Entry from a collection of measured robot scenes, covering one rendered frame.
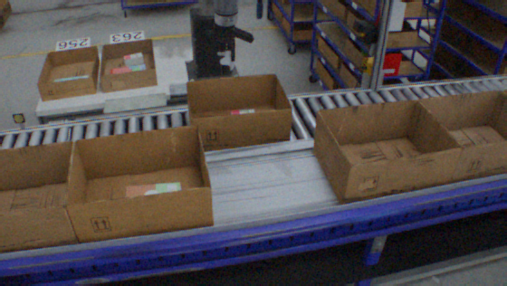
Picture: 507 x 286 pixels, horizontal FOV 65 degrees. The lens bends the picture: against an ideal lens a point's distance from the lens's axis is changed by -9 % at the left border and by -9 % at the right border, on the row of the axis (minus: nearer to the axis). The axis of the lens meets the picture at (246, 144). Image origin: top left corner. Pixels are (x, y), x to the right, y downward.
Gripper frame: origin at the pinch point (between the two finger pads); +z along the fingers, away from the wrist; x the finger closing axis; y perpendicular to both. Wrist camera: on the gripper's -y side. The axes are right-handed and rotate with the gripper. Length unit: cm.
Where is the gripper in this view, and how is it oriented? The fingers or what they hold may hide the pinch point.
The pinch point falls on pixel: (231, 63)
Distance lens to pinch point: 185.3
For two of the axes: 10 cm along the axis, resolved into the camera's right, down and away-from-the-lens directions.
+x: 2.1, 6.8, -7.1
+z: -0.2, 7.3, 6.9
